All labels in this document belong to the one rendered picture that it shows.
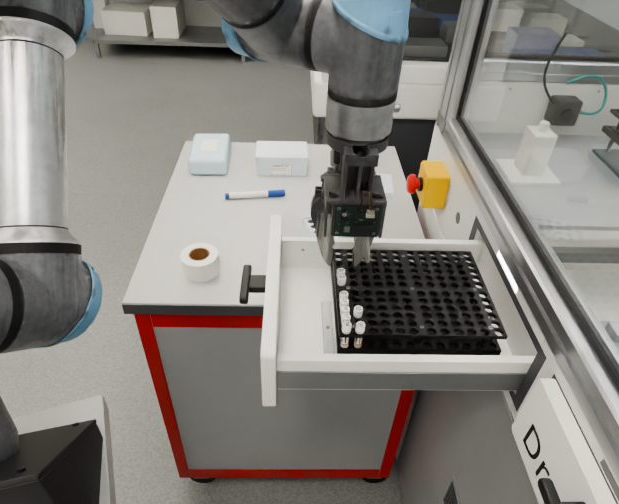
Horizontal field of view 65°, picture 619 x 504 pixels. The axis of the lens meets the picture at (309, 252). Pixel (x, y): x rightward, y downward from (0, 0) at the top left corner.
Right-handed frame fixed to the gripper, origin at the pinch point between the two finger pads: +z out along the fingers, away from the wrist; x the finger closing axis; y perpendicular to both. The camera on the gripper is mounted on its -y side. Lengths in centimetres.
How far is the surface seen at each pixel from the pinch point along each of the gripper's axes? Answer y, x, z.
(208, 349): -8.2, -23.3, 31.7
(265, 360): 17.5, -10.1, 1.9
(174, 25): -373, -106, 68
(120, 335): -64, -69, 94
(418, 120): -79, 29, 14
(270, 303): 9.1, -9.9, 0.9
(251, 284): 3.8, -12.8, 2.6
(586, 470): 31.0, 21.6, 0.9
